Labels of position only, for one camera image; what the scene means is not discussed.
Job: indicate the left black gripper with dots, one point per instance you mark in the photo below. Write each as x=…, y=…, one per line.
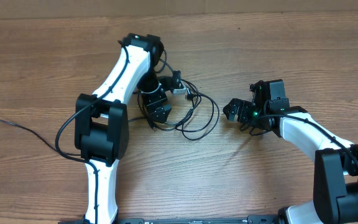
x=150, y=102

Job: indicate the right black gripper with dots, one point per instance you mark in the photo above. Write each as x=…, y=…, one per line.
x=243, y=108

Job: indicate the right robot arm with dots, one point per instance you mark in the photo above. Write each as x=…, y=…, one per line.
x=335, y=185

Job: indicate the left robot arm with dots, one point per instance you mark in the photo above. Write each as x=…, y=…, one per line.
x=102, y=124

